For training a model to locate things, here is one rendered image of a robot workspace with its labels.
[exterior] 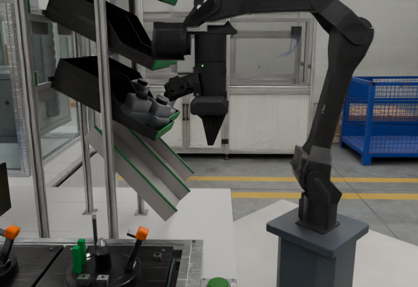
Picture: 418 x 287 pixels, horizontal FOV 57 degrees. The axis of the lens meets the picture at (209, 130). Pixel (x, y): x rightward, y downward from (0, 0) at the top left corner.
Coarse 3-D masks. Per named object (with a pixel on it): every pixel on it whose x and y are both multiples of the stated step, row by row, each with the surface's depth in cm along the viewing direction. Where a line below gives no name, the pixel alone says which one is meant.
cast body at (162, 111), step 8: (160, 96) 97; (152, 104) 95; (160, 104) 95; (152, 112) 95; (160, 112) 95; (168, 112) 97; (152, 120) 95; (160, 120) 95; (168, 120) 96; (152, 128) 95; (160, 128) 96
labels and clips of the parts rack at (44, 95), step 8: (32, 24) 90; (40, 24) 94; (32, 32) 90; (40, 32) 94; (48, 32) 98; (64, 32) 108; (48, 80) 97; (48, 88) 98; (40, 96) 94; (48, 96) 98
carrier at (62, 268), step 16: (96, 224) 78; (80, 240) 74; (96, 240) 78; (64, 256) 82; (80, 256) 72; (96, 256) 72; (112, 256) 78; (128, 256) 78; (144, 256) 81; (48, 272) 76; (64, 272) 76; (80, 272) 73; (96, 272) 72; (112, 272) 72; (128, 272) 73; (144, 272) 76; (160, 272) 76
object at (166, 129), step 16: (64, 64) 89; (80, 64) 99; (96, 64) 101; (64, 80) 90; (80, 80) 89; (96, 80) 89; (112, 80) 101; (128, 80) 101; (80, 96) 90; (96, 96) 89; (112, 96) 89; (112, 112) 90; (144, 128) 89
